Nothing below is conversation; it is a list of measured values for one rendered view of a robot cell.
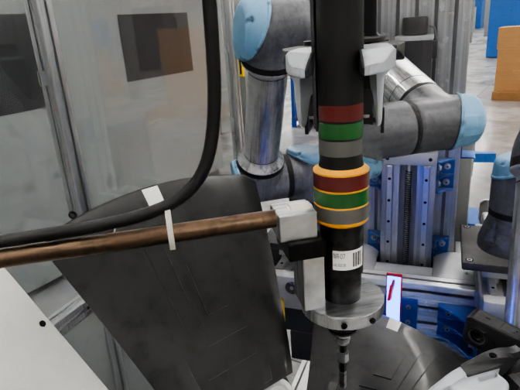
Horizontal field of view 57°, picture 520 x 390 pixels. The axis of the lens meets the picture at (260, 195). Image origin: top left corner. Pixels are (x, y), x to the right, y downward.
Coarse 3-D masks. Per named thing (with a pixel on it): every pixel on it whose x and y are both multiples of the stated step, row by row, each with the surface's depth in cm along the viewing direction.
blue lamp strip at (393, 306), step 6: (390, 276) 76; (390, 282) 77; (396, 282) 76; (396, 288) 76; (396, 294) 77; (390, 300) 78; (396, 300) 77; (390, 306) 78; (396, 306) 78; (390, 312) 78; (396, 312) 78; (396, 318) 78
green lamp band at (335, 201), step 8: (320, 192) 36; (360, 192) 36; (368, 192) 37; (320, 200) 36; (328, 200) 36; (336, 200) 36; (344, 200) 36; (352, 200) 36; (360, 200) 36; (368, 200) 37; (336, 208) 36; (344, 208) 36
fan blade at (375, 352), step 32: (384, 320) 68; (320, 352) 61; (352, 352) 60; (384, 352) 60; (416, 352) 62; (448, 352) 64; (320, 384) 55; (352, 384) 54; (384, 384) 54; (416, 384) 55
